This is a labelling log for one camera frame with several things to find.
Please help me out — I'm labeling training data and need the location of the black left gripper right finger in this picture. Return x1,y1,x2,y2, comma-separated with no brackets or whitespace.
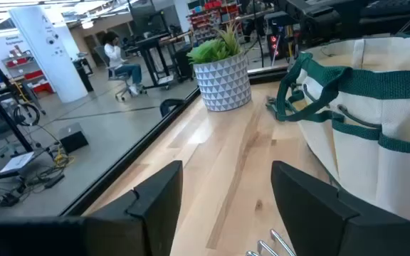
270,160,409,256

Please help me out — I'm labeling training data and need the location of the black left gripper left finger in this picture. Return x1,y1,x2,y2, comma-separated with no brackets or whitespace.
83,160,184,256

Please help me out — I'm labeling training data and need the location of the wooden-handled hand rake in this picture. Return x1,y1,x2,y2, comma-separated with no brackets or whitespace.
246,229,297,256

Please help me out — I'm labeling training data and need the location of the cream green-trimmed gardening bag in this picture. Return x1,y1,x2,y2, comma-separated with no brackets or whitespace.
266,35,410,221

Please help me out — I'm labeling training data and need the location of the grey laptop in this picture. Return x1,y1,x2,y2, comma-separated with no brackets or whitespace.
57,122,90,154

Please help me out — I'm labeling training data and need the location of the grey office chair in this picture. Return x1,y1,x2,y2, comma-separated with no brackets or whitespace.
93,45,147,102

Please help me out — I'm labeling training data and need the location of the white paper sheet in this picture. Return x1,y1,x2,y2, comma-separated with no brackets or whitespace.
0,151,36,175

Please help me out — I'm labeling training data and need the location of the succulent in triangle-patterned pot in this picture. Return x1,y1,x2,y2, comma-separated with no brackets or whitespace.
186,23,253,112

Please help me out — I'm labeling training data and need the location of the black trash bin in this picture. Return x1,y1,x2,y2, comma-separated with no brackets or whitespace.
72,58,95,93

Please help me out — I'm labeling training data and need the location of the person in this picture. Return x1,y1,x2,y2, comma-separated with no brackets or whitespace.
101,31,145,97

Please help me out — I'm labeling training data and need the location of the black standing desk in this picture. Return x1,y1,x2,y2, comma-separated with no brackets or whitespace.
135,33,176,90

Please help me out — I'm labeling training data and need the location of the computer tower with red lights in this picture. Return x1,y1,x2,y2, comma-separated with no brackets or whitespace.
264,11,299,62

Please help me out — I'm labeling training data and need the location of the black metal stand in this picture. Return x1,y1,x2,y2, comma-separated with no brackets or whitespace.
0,48,46,181

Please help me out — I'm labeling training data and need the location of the white pillar with signs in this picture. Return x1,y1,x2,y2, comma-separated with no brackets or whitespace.
9,5,89,104

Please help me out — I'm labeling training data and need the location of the shelf with red bins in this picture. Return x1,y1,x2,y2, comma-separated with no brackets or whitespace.
1,49,55,95

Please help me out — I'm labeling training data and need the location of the shelving with coloured bins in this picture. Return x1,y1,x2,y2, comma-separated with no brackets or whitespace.
188,0,243,46

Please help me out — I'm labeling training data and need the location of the black aluminium table frame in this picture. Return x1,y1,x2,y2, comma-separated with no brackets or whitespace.
59,65,290,218

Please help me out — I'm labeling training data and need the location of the black frame clamp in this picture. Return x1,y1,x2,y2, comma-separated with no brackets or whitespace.
159,98,186,118

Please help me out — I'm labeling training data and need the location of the tangle of floor cables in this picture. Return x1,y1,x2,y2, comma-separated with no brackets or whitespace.
0,134,76,215

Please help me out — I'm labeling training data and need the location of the coiled black cable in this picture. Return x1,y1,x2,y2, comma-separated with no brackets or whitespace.
12,102,41,127

